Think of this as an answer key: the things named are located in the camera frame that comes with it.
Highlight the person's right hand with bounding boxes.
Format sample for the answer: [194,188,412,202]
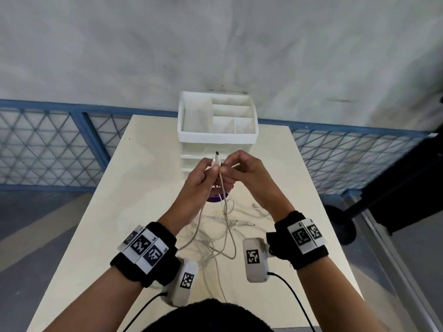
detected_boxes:
[221,150,295,224]

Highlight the person's left hand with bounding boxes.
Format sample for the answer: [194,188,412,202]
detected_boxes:
[160,156,236,236]

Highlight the white charging cable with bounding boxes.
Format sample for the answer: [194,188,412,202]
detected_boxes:
[187,151,240,260]

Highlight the person's right forearm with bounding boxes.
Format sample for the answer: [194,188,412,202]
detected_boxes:
[297,254,398,332]

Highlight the person's left forearm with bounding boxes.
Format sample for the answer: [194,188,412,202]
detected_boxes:
[42,266,163,332]

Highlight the white desk organizer box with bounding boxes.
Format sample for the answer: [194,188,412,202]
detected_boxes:
[177,91,260,171]

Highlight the purple round sticker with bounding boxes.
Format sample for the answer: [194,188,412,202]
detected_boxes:
[207,183,231,204]

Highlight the black right wristband with markers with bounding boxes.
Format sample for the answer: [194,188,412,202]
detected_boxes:
[266,211,329,270]

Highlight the black wristband with markers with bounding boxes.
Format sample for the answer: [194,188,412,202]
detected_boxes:
[110,222,178,289]
[266,211,329,270]

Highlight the black left wristband with markers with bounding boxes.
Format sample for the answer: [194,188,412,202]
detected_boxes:
[110,222,178,289]

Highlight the black stand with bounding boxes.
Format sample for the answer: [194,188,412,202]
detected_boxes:
[323,97,443,246]

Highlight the blue mesh fence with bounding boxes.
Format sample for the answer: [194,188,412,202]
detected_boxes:
[0,99,430,196]

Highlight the tangled white cables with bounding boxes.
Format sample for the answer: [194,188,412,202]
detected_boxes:
[178,199,275,305]

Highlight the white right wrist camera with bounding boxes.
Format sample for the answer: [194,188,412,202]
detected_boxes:
[242,237,271,283]

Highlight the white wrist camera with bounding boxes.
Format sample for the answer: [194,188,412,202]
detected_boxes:
[242,237,271,283]
[161,258,199,307]

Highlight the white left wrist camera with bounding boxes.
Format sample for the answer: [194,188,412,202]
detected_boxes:
[161,258,199,307]

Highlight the black right camera cable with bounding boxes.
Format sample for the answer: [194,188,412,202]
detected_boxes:
[266,271,317,332]

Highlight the black camera cable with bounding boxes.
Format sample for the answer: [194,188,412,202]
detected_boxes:
[266,271,317,332]
[123,291,169,332]

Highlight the black left camera cable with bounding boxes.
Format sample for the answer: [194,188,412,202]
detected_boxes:
[123,291,169,332]

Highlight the grey metal rail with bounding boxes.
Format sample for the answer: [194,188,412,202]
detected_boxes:
[344,192,443,332]

